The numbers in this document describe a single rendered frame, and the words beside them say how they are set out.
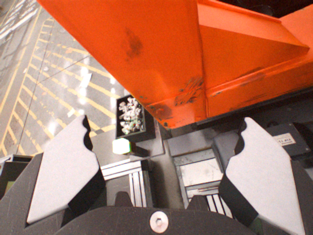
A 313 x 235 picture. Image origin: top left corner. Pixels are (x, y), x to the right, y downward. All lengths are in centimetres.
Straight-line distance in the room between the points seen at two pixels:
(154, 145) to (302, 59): 52
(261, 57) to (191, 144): 64
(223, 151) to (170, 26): 51
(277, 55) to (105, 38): 36
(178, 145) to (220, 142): 36
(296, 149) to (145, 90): 53
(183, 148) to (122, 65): 75
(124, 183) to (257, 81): 84
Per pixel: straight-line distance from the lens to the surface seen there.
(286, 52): 43
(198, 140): 91
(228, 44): 31
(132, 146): 49
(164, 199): 108
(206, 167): 94
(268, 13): 95
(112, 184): 101
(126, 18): 20
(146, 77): 27
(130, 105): 59
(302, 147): 65
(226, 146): 62
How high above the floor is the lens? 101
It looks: 59 degrees down
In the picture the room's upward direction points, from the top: 44 degrees counter-clockwise
